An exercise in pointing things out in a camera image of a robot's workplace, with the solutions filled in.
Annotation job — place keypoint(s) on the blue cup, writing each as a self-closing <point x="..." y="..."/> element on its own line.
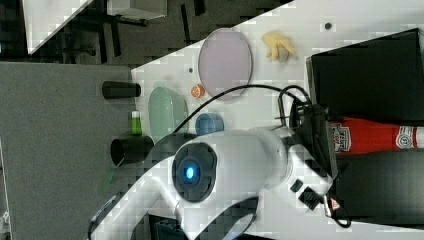
<point x="208" y="123"/>

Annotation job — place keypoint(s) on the green small bottle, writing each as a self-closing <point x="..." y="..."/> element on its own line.
<point x="136" y="128"/>

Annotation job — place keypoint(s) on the yellow banana bunch toy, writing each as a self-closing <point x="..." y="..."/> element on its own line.
<point x="275" y="41"/>

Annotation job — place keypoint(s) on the green perforated colander basket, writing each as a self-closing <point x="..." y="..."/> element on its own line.
<point x="167" y="110"/>

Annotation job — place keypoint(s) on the black toaster oven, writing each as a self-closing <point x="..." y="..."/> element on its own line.
<point x="379" y="80"/>

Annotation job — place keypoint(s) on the black cylinder lower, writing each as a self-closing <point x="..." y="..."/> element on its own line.
<point x="130" y="150"/>

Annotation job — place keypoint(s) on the white side table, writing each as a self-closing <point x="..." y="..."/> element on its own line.
<point x="44" y="18"/>

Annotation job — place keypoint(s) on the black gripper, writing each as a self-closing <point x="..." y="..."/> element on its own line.
<point x="311" y="123"/>

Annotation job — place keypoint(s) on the orange slice toy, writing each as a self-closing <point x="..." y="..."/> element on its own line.
<point x="197" y="91"/>

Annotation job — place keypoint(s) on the red ketchup bottle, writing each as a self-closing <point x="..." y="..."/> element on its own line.
<point x="359" y="136"/>

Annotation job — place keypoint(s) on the black cylinder upper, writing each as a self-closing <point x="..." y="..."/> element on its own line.
<point x="118" y="90"/>

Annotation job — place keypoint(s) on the black cylinder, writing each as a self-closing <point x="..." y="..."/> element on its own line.
<point x="130" y="150"/>
<point x="118" y="90"/>

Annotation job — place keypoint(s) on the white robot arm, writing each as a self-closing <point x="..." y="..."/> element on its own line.
<point x="212" y="182"/>

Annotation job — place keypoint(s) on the purple round plate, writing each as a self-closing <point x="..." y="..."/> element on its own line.
<point x="225" y="61"/>

